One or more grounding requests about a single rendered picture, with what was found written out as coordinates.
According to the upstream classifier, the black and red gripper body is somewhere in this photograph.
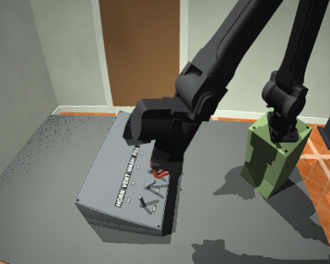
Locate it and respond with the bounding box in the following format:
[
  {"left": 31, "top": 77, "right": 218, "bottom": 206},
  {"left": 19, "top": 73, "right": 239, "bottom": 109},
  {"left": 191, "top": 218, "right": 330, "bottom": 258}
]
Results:
[{"left": 151, "top": 138, "right": 190, "bottom": 179}]

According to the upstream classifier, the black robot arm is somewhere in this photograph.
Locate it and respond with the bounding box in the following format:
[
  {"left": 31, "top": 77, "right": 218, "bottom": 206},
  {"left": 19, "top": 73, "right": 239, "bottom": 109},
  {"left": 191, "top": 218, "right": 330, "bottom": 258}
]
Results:
[{"left": 123, "top": 0, "right": 329, "bottom": 162}]

